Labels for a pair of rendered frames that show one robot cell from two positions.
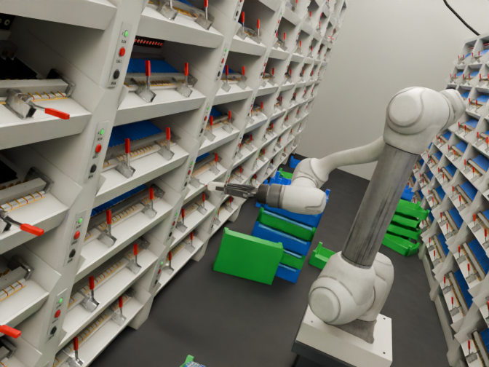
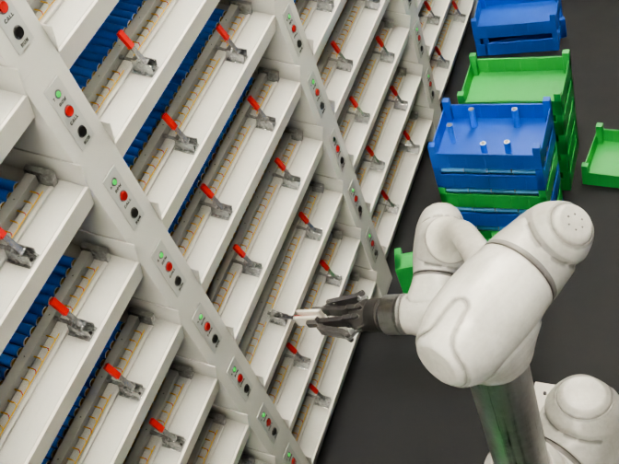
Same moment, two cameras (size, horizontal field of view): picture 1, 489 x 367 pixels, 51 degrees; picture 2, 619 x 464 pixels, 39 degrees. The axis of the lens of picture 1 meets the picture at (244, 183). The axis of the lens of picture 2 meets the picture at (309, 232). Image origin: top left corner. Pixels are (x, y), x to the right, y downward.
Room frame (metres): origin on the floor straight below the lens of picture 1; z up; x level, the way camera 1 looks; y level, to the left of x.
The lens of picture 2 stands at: (0.73, -0.60, 2.11)
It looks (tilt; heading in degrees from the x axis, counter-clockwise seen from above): 45 degrees down; 28
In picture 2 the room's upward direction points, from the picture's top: 24 degrees counter-clockwise
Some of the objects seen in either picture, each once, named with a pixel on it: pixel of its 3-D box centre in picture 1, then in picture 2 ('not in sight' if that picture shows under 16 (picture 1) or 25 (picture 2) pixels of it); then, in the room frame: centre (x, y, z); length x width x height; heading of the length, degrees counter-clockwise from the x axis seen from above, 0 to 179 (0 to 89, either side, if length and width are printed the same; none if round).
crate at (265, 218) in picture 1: (288, 218); (498, 173); (2.53, -0.28, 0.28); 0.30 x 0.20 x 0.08; 82
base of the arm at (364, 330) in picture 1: (353, 312); not in sight; (1.68, -0.52, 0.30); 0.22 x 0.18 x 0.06; 167
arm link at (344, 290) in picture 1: (374, 211); (505, 426); (1.48, -0.39, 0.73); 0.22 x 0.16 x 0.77; 146
